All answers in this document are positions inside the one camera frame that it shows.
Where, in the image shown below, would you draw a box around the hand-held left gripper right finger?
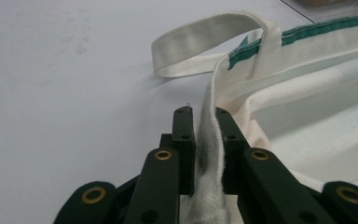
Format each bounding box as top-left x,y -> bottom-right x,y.
214,106 -> 252,196

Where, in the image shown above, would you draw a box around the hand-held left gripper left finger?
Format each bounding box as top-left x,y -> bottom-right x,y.
158,105 -> 197,198

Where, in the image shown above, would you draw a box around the white table cover sheet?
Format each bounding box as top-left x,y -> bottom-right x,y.
0,0 -> 316,224

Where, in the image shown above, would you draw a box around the cream canvas tote bag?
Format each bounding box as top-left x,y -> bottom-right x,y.
151,9 -> 358,224

